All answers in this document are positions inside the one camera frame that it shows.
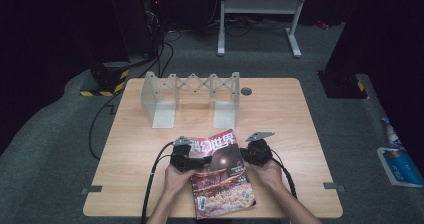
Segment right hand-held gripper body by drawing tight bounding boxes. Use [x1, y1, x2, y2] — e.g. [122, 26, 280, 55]
[241, 131, 276, 167]

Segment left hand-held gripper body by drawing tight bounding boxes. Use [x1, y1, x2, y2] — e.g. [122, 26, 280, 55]
[169, 135, 202, 174]

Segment red cover magazine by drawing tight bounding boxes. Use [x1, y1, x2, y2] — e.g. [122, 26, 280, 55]
[187, 128, 257, 220]

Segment white expandable book rack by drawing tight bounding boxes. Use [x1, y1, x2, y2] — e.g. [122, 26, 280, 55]
[140, 71, 241, 130]

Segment person's left hand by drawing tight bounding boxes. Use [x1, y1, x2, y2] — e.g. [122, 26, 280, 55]
[162, 163, 198, 199]

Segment person's right hand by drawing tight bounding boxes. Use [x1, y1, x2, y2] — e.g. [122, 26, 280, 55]
[249, 158, 285, 192]

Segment grey tape mark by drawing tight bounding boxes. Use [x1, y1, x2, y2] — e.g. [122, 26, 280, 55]
[322, 181, 346, 193]
[80, 185, 104, 196]

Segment black base with yellow mark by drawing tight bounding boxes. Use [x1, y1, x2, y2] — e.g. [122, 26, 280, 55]
[316, 70, 370, 100]

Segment black yellow striped base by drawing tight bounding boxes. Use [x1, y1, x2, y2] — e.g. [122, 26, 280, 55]
[79, 61, 131, 98]

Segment white and blue packet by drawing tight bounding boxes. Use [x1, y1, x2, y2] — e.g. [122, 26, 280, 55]
[380, 116, 403, 148]

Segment blue white packet on floor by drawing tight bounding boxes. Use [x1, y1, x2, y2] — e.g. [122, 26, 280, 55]
[376, 146, 424, 189]

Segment white metal stand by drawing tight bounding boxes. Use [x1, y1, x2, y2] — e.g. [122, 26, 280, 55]
[216, 0, 310, 59]

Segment dark equipment rack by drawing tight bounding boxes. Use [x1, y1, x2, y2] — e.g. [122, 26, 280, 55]
[139, 0, 168, 58]

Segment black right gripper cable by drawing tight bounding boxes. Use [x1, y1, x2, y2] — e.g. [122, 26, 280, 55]
[270, 156, 298, 199]

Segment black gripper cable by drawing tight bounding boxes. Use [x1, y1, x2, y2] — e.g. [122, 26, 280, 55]
[270, 156, 298, 199]
[140, 141, 175, 224]

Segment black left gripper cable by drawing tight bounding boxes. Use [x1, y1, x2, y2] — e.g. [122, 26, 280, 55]
[140, 141, 175, 224]

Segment long black floor cable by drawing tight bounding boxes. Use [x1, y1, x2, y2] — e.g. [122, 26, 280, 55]
[87, 33, 175, 162]

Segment black cable bundle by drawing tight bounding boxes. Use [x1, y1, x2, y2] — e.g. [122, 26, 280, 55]
[204, 13, 292, 39]

